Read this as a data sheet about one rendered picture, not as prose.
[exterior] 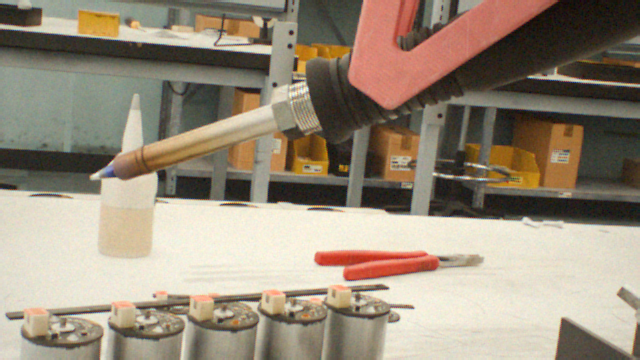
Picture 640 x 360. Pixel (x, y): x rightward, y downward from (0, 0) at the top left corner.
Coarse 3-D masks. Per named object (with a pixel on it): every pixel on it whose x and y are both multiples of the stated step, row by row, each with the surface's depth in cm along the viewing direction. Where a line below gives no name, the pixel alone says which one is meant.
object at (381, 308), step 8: (352, 296) 39; (360, 296) 39; (368, 296) 40; (328, 304) 38; (352, 304) 38; (368, 304) 39; (376, 304) 38; (384, 304) 39; (344, 312) 37; (352, 312) 37; (360, 312) 38; (368, 312) 38; (376, 312) 38; (384, 312) 38
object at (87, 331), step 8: (72, 320) 33; (80, 320) 33; (88, 320) 34; (24, 328) 32; (80, 328) 33; (88, 328) 33; (96, 328) 33; (24, 336) 32; (32, 336) 32; (40, 336) 32; (48, 336) 32; (56, 336) 32; (64, 336) 32; (80, 336) 32; (88, 336) 32; (96, 336) 32; (48, 344) 31; (56, 344) 31; (64, 344) 31; (72, 344) 31; (80, 344) 32
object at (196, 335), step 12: (216, 312) 35; (228, 312) 36; (192, 324) 35; (192, 336) 35; (204, 336) 35; (216, 336) 34; (228, 336) 34; (240, 336) 35; (252, 336) 35; (192, 348) 35; (204, 348) 35; (216, 348) 35; (228, 348) 35; (240, 348) 35; (252, 348) 35
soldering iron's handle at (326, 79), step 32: (576, 0) 26; (608, 0) 26; (512, 32) 26; (544, 32) 26; (576, 32) 26; (608, 32) 26; (320, 64) 28; (480, 64) 27; (512, 64) 27; (544, 64) 27; (320, 96) 28; (352, 96) 28; (416, 96) 27; (448, 96) 28; (352, 128) 28
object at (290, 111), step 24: (288, 96) 29; (240, 120) 29; (264, 120) 29; (288, 120) 28; (312, 120) 28; (168, 144) 30; (192, 144) 30; (216, 144) 29; (120, 168) 30; (144, 168) 30
